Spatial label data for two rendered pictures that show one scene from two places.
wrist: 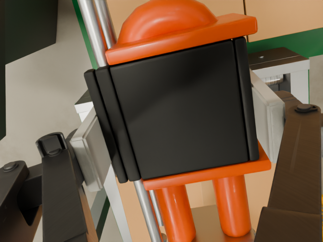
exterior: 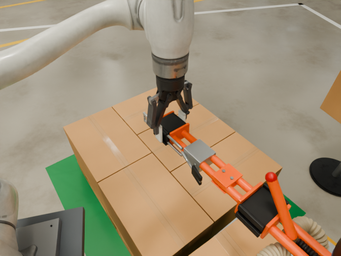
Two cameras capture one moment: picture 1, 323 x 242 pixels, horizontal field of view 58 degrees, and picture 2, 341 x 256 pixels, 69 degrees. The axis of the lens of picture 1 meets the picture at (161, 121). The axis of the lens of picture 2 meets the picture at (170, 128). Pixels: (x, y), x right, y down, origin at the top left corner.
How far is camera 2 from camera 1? 72 cm
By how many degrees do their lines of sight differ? 68
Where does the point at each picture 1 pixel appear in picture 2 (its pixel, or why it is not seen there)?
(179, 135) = (171, 124)
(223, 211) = (190, 138)
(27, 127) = not seen: outside the picture
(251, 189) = (248, 235)
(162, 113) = (167, 122)
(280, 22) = (222, 206)
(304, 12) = (228, 198)
